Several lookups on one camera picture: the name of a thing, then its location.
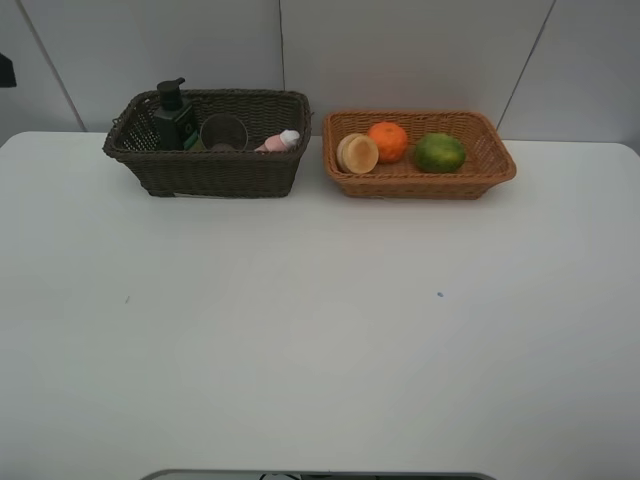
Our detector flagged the orange tangerine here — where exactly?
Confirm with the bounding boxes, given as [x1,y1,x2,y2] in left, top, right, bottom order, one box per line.
[367,122,408,163]

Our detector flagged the dark brown wicker basket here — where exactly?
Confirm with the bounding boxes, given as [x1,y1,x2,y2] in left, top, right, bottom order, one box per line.
[103,89,312,198]

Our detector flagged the orange-red bun toy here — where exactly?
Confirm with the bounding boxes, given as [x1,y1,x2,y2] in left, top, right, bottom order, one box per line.
[336,133,379,175]

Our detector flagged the pink dish soap bottle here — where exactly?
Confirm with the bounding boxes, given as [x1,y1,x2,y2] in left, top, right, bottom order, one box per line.
[255,130,300,153]

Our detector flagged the dark green pump bottle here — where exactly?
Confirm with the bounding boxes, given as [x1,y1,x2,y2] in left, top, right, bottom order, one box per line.
[153,77,204,151]

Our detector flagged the translucent purple plastic cup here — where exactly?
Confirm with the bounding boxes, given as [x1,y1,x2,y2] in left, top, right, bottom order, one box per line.
[200,113,249,151]

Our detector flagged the orange wicker basket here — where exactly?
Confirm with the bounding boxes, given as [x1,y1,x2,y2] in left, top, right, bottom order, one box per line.
[322,110,516,200]

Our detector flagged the green lime fruit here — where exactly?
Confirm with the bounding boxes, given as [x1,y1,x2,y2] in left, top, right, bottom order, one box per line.
[414,133,466,174]

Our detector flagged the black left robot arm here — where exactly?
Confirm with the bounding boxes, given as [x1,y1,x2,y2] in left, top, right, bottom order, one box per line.
[0,54,17,88]

